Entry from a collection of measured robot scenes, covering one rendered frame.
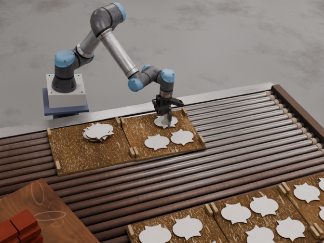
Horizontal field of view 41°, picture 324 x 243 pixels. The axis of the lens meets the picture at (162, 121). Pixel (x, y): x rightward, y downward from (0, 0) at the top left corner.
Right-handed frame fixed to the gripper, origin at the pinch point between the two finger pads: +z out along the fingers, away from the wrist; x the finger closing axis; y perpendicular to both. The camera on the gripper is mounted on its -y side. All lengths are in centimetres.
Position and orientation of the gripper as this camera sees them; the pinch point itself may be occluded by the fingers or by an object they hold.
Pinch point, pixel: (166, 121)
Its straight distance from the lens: 253.0
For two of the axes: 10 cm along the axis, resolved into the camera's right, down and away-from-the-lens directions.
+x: 3.4, 6.2, -7.0
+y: -9.4, 1.5, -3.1
